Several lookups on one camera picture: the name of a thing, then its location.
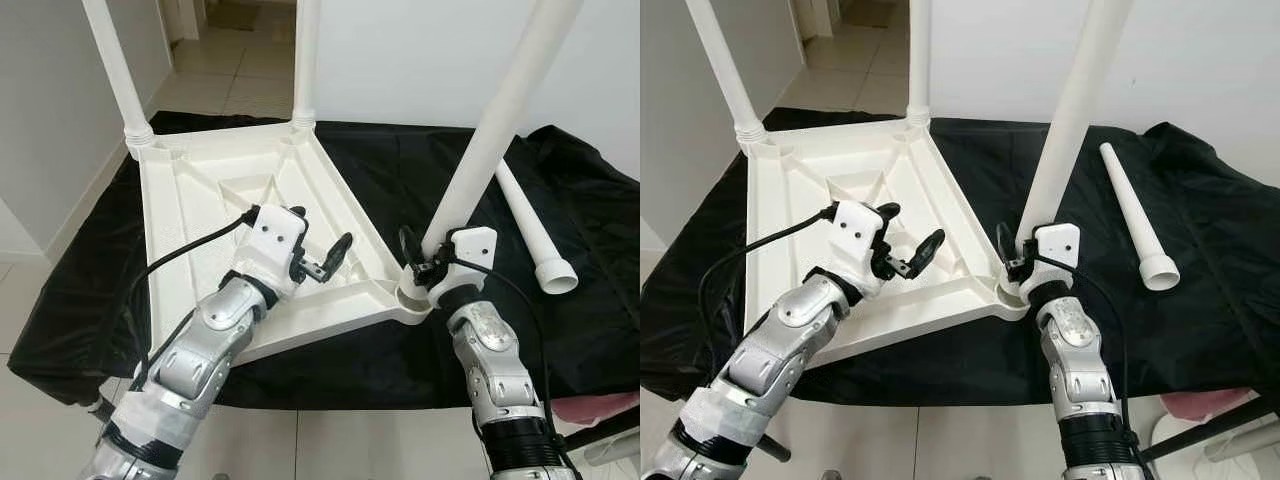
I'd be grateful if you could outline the white plastic table top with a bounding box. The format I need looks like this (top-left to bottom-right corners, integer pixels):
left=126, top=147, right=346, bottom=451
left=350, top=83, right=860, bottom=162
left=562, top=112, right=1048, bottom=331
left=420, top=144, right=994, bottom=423
left=735, top=112, right=1029, bottom=366
left=125, top=115, right=434, bottom=367

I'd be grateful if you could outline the black cloth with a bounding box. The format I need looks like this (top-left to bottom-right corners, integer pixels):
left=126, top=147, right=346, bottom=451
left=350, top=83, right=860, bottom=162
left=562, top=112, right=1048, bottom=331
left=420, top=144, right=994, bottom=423
left=640, top=108, right=1280, bottom=406
left=5, top=110, right=641, bottom=411

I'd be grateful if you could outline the pink cushion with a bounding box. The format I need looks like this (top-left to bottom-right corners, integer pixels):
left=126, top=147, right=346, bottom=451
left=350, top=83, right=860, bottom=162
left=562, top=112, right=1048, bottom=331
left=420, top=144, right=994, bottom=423
left=1160, top=388, right=1256, bottom=421
left=552, top=392, right=641, bottom=426

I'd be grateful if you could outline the black pole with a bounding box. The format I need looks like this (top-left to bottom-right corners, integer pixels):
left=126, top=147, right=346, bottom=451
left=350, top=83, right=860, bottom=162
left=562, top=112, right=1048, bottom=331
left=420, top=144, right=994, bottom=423
left=560, top=403, right=641, bottom=451
left=1140, top=395, right=1280, bottom=463

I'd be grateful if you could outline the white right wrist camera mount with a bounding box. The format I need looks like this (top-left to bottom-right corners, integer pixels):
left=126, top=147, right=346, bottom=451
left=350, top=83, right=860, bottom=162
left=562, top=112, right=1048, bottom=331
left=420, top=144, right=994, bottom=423
left=430, top=226, right=498, bottom=301
left=1018, top=222, right=1081, bottom=296

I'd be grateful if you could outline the white door frame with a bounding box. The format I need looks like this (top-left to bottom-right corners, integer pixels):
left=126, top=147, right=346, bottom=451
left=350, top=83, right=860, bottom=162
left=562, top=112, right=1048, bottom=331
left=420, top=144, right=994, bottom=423
left=165, top=0, right=211, bottom=43
left=790, top=0, right=839, bottom=39

